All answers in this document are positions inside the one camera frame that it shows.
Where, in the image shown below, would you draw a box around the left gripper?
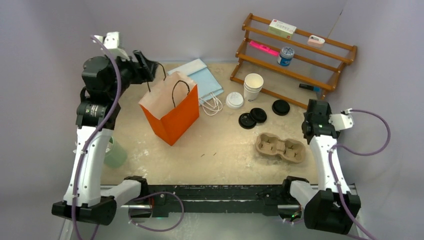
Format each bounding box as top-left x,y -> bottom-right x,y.
107,49 -> 159,99

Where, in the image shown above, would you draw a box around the stacked white paper cups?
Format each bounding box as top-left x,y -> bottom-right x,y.
243,73 -> 264,102

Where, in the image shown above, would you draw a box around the black cup lid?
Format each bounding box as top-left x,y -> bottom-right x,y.
271,99 -> 291,116
238,112 -> 257,130
249,107 -> 268,124

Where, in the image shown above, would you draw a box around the black cup lid middle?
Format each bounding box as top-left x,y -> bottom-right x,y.
249,107 -> 268,124

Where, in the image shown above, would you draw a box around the black cup lid rear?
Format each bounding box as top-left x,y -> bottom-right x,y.
271,99 -> 291,116

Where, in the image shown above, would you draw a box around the wooden shelf rack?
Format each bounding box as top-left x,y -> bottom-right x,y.
230,13 -> 358,109

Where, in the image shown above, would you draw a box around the light blue paper bag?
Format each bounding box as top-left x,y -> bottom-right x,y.
167,58 -> 224,116

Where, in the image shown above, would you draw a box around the black cup lid front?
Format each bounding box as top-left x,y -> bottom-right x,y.
238,112 -> 257,130

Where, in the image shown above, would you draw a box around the white green box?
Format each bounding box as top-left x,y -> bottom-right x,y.
267,19 -> 297,40

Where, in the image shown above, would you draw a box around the pink highlighter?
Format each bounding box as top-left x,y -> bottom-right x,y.
249,40 -> 280,57

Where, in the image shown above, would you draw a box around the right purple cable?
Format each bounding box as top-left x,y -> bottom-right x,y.
281,109 -> 392,240

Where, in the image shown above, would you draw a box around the white cup lid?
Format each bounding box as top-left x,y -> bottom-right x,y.
225,91 -> 244,109

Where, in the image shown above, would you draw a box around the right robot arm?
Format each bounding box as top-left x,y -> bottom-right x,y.
280,99 -> 361,235

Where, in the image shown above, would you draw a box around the black blue marker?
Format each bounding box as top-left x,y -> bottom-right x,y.
298,83 -> 321,92

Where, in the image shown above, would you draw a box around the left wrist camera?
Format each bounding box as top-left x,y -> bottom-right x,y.
94,31 -> 130,61

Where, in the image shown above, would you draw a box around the pink white tape dispenser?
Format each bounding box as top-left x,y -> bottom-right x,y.
307,34 -> 326,48

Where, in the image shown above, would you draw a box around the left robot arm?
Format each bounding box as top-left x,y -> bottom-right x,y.
51,50 -> 159,226

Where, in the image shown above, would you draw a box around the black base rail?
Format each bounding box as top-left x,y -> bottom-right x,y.
117,176 -> 307,220

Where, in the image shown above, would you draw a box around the orange paper bag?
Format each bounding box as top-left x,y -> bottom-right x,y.
138,71 -> 200,146

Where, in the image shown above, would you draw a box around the blue white round tin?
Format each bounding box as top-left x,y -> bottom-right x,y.
277,46 -> 295,67

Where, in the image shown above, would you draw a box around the green straw holder cup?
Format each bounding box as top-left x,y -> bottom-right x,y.
104,137 -> 127,169

